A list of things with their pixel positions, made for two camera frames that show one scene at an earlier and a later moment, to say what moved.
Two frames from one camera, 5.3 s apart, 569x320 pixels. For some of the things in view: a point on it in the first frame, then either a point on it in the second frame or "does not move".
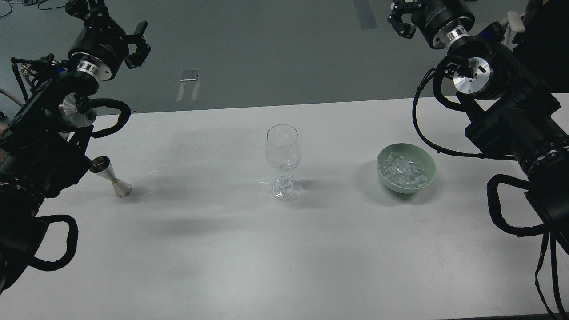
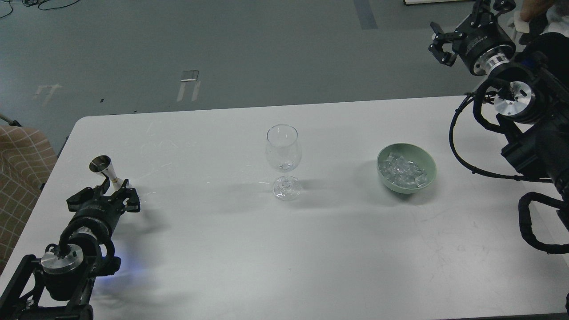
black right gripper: x=442 y=21 to x=481 y=42
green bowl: x=405 y=168 does not move
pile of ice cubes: x=402 y=172 does not move
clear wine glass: x=283 y=151 does not move
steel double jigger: x=102 y=166 does not move
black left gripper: x=102 y=45 to x=105 y=210
